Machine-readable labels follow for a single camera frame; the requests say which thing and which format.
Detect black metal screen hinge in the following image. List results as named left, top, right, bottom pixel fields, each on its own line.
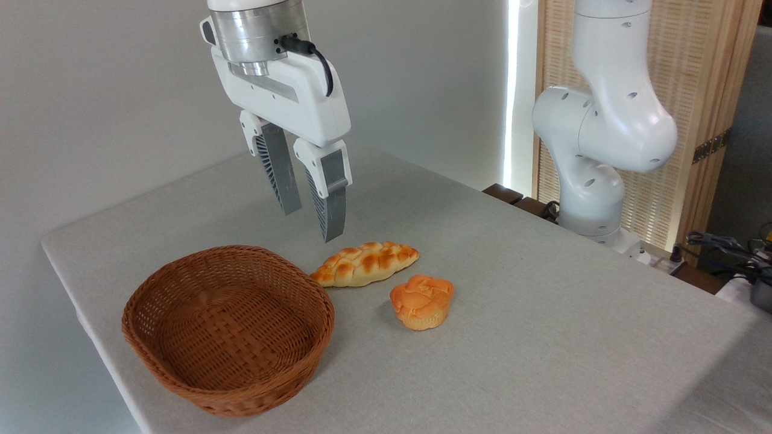
left=692, top=128, right=732, bottom=165

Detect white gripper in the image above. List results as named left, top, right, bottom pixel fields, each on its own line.
left=210, top=48, right=353, bottom=244

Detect grey cable bundle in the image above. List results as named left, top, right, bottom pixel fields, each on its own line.
left=686, top=223, right=772, bottom=285

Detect dark brown wooden block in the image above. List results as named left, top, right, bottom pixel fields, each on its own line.
left=482, top=184, right=524, bottom=206
left=513, top=196, right=560, bottom=222

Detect orange muffin-shaped bread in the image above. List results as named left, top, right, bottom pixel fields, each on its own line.
left=389, top=274, right=455, bottom=331

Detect long braided bread loaf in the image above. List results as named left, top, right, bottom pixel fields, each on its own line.
left=310, top=241, right=420, bottom=288

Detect brown woven wicker basket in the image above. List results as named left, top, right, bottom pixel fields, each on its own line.
left=122, top=245, right=336, bottom=418

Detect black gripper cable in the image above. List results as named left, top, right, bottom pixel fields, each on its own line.
left=280, top=34, right=335, bottom=98

